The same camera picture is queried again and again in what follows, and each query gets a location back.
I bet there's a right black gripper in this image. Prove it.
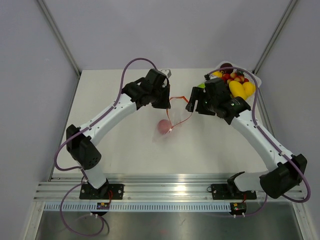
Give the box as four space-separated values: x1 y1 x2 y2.
185 87 218 116

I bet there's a green cabbage-like vegetable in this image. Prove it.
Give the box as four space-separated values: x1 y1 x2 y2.
197 83 205 89

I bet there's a yellow mango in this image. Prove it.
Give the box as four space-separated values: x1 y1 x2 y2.
228 80 248 100

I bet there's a red apple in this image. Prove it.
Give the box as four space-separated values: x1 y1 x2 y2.
157 119 172 135

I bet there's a clear zip bag orange zipper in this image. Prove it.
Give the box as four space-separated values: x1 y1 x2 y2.
151 95 193 144

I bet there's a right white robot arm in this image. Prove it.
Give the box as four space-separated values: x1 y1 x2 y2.
186 78 307 199

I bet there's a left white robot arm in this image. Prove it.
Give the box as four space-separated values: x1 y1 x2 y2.
66 68 171 200

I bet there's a small yellow pear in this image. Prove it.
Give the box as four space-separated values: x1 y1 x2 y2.
212 71 223 78

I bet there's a strawberry cluster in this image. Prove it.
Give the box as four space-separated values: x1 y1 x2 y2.
222 71 249 84

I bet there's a white plastic fruit basket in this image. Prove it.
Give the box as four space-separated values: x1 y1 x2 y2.
204 61 262 103

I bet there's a dark red plum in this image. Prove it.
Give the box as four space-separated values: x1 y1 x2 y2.
220 62 233 68

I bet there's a yellow lemon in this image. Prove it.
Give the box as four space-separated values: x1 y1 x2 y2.
242 81 256 97

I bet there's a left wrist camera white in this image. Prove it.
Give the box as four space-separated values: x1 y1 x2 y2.
160 69 172 79

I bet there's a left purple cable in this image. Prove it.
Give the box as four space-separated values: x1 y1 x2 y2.
54 57 158 236

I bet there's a purple cable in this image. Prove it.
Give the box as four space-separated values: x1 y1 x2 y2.
54 57 158 236
204 66 312 218

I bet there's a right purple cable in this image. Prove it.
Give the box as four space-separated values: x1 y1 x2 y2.
204 66 312 218

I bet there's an aluminium mounting rail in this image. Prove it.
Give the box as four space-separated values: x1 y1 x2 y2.
33 173 306 202

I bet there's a right aluminium frame post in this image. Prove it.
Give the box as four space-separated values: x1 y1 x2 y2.
252 0 299 75

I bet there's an aluminium frame post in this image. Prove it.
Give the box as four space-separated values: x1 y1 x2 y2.
35 0 82 80
252 0 299 75

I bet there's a left aluminium frame post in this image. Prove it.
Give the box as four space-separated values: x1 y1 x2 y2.
35 0 82 80

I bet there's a white slotted cable duct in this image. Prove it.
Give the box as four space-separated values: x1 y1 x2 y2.
44 201 231 213

